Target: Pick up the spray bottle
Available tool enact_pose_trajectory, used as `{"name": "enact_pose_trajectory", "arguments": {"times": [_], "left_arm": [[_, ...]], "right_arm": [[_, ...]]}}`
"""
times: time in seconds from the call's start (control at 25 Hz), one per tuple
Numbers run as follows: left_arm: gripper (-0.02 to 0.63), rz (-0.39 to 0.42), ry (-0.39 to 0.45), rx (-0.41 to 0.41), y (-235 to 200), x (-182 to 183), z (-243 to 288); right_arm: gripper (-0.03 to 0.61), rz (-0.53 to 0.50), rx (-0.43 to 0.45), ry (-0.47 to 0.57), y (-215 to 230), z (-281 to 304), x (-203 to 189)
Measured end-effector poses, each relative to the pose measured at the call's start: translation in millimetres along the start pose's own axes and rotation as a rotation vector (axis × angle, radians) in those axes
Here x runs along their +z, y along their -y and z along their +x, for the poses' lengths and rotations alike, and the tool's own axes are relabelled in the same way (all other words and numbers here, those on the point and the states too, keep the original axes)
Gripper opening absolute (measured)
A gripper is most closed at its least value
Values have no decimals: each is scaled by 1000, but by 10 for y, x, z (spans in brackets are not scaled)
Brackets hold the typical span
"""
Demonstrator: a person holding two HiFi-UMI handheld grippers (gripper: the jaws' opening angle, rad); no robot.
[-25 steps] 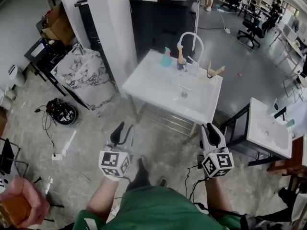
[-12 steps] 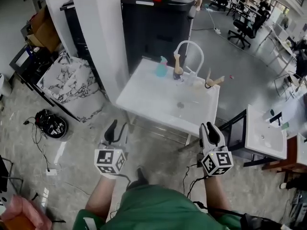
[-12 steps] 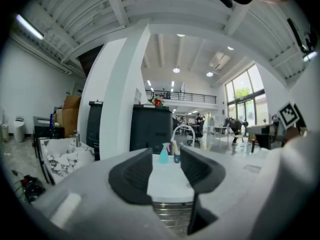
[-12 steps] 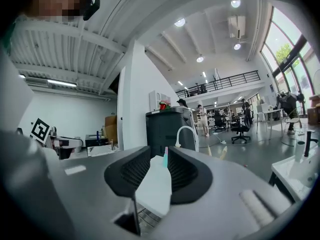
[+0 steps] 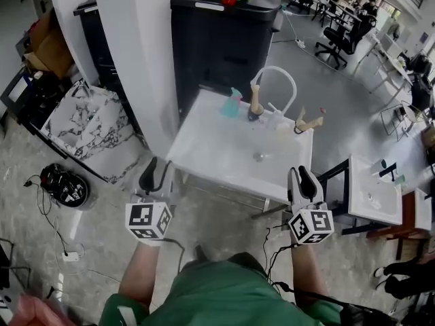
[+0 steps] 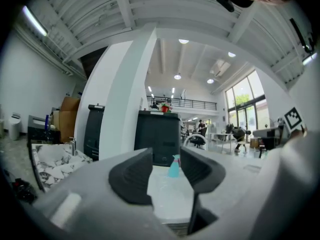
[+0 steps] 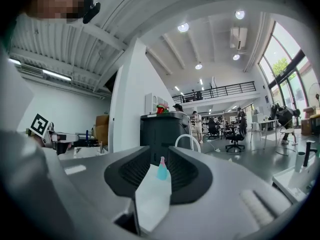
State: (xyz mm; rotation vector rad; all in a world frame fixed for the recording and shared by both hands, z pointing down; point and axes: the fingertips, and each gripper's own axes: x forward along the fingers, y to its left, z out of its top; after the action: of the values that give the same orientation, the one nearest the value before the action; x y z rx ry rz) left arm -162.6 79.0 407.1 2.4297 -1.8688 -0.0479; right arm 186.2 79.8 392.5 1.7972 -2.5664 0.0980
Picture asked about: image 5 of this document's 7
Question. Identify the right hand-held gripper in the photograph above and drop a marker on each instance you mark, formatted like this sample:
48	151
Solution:
311	224

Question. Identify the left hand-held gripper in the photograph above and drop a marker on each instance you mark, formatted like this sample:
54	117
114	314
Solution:
146	217

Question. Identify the teal spray bottle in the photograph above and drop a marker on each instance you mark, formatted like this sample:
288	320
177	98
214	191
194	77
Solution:
230	105

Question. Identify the person's right forearm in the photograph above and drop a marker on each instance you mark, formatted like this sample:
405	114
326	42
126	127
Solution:
310	267

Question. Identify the person's left forearm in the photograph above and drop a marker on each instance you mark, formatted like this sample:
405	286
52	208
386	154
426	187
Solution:
139	277

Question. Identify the black shoulder bag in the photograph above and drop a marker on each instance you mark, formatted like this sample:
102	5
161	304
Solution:
367	314

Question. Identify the black sink stand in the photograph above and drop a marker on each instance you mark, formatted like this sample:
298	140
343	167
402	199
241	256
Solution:
334	182

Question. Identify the wooden brush on black base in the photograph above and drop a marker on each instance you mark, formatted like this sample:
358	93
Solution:
255	102
307	124

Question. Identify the white sink basin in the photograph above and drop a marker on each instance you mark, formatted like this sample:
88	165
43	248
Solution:
234	155

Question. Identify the small white sink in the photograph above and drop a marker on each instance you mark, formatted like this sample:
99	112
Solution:
374	195

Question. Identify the white cup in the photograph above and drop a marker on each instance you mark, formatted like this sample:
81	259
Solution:
377	167

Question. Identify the marble slab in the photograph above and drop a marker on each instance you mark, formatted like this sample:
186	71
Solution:
91	134

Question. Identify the black faucet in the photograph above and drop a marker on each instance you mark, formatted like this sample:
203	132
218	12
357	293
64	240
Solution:
388	170

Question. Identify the black round device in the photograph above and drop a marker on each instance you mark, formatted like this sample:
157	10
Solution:
64	185

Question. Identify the green sponge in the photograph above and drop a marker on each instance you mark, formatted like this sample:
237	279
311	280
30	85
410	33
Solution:
400	179

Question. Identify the white curved faucet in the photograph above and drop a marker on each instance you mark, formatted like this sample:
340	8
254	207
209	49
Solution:
292	83

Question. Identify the white power adapter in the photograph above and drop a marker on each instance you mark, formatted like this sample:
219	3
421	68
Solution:
71	256

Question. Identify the wooden table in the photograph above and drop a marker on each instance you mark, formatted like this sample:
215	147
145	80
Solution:
411	233

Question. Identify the person's green shirt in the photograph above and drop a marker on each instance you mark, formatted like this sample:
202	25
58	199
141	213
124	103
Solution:
221	294

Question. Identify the white power strip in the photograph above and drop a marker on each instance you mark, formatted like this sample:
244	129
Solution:
300	43

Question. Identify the black shelf unit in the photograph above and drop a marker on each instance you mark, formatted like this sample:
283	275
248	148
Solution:
98	46

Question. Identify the black cabinet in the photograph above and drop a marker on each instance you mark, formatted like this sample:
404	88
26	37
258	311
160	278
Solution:
221	42

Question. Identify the black office chair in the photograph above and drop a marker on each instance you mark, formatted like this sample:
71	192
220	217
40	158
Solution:
340	39

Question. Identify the cardboard box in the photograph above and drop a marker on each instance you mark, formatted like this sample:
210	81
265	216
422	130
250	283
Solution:
51	49

